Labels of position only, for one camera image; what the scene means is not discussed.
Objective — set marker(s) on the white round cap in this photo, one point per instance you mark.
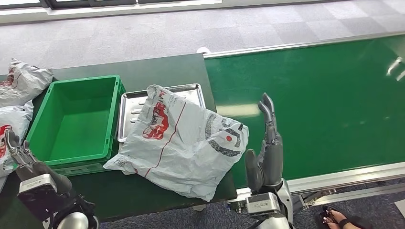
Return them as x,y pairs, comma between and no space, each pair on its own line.
202,50

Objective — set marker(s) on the crumpled grey mailer bag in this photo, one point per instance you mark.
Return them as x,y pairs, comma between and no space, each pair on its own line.
25,80

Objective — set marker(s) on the white electronic scale steel tray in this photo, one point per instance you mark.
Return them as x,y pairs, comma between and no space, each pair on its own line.
133,101

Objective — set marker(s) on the grey mailer bag red logo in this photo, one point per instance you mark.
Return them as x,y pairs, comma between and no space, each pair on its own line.
14,120

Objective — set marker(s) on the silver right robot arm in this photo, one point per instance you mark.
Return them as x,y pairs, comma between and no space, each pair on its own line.
286,199

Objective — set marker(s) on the green conveyor belt aluminium frame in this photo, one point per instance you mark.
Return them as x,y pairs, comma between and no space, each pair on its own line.
332,101

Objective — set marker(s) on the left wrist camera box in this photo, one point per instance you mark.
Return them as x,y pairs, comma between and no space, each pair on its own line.
38,196

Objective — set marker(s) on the green plastic crate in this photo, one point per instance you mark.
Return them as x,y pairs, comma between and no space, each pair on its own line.
79,126

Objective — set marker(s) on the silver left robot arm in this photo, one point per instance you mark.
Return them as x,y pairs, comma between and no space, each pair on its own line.
72,221

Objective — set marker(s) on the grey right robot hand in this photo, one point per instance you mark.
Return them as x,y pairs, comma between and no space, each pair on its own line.
272,161

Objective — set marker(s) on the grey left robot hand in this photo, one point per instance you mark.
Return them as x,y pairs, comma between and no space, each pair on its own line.
38,169

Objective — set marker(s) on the grey mailer bag red print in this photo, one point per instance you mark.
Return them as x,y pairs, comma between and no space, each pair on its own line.
180,151

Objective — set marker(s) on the white paper sheet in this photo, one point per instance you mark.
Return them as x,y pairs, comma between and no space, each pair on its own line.
401,208

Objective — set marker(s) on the black sandal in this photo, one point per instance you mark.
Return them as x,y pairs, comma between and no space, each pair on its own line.
357,222

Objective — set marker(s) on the person's foot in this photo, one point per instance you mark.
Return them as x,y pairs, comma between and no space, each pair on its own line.
340,219

